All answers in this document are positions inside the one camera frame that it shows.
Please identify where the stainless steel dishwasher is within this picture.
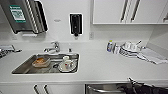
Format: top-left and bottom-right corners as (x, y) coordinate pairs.
(84, 83), (134, 94)

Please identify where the stack of white plates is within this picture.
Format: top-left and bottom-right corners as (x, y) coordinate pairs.
(119, 40), (144, 59)

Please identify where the small white cup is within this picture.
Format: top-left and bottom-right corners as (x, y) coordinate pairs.
(112, 43), (120, 55)

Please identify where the blue dish soap bottle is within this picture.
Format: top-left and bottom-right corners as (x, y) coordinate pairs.
(106, 40), (114, 53)

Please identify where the white bowl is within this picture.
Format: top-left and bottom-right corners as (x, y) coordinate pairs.
(58, 60), (77, 73)

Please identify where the white two-door sink cabinet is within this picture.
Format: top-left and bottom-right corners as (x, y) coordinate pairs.
(0, 83), (86, 94)

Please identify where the white mug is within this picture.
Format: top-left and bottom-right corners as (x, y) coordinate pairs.
(62, 55), (72, 64)

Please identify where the chrome sink faucet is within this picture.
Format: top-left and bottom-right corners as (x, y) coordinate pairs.
(43, 41), (62, 54)

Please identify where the orange bowl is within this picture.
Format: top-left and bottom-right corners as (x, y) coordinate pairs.
(32, 57), (51, 68)

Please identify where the steel sink basin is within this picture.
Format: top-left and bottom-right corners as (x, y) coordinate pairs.
(11, 52), (81, 75)

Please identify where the dish rack with utensils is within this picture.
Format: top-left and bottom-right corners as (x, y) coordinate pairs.
(0, 44), (23, 58)

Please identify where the steel paper towel dispenser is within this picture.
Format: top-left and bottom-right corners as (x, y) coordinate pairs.
(0, 0), (49, 35)

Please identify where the white wall outlet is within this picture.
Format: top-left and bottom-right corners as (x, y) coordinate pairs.
(88, 31), (95, 40)

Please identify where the white upper wall cabinet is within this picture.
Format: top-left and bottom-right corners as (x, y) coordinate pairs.
(92, 0), (168, 25)

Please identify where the black wall soap dispenser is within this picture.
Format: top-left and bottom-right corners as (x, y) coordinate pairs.
(69, 13), (84, 38)

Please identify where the small wall label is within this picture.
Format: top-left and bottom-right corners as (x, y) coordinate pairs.
(53, 19), (62, 23)

